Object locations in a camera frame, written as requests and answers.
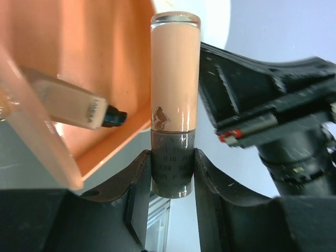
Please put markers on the orange drawer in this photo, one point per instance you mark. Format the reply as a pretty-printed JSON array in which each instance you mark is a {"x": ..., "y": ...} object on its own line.
[{"x": 101, "y": 46}]

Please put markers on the peach tube grey cap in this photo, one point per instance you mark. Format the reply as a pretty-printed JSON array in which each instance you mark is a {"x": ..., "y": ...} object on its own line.
[{"x": 175, "y": 53}]

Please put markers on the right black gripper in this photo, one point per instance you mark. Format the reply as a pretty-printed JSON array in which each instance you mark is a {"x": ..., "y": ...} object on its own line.
[{"x": 252, "y": 102}]

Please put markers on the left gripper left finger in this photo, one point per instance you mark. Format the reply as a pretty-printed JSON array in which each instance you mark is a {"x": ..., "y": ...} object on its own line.
[{"x": 109, "y": 217}]

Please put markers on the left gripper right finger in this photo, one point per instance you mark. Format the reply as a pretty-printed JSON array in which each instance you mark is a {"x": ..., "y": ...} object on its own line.
[{"x": 231, "y": 217}]

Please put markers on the peach bottle black cap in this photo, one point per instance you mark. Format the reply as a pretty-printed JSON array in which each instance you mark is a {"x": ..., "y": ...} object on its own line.
[{"x": 69, "y": 104}]

